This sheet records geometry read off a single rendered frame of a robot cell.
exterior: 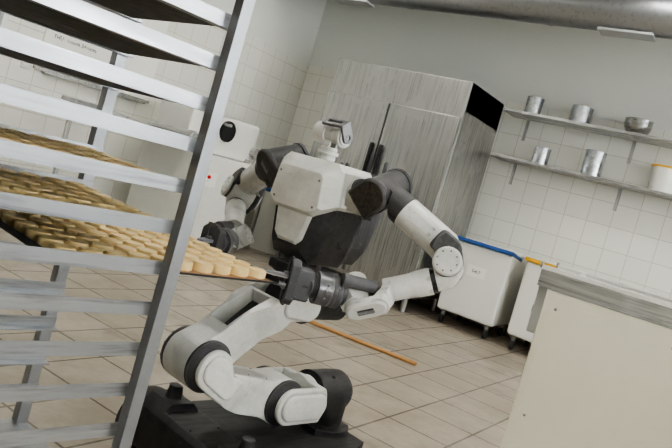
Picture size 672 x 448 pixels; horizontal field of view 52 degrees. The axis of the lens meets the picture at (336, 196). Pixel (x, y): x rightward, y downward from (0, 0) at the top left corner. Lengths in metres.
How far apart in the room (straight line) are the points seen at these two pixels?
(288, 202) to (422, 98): 4.25
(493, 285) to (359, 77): 2.25
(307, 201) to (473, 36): 5.33
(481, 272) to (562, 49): 2.23
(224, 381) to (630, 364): 1.08
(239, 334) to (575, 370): 0.93
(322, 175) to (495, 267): 4.11
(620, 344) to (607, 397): 0.15
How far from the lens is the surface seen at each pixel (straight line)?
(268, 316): 1.97
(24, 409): 2.03
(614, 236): 6.39
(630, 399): 2.07
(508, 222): 6.62
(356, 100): 6.44
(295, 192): 2.00
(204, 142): 1.48
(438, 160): 5.94
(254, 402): 2.10
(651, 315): 2.05
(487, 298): 5.96
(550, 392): 2.09
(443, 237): 1.83
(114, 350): 1.54
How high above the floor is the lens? 0.98
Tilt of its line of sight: 2 degrees down
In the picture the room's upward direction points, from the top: 16 degrees clockwise
